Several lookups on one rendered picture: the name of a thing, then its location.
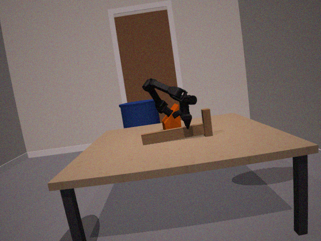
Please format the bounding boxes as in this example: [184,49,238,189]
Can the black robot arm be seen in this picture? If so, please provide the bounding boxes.
[142,78,197,118]

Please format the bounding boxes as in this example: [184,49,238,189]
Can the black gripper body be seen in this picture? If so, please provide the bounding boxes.
[180,104,192,120]

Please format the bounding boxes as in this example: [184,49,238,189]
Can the dark brown wooden post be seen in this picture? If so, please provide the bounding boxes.
[201,108,213,137]

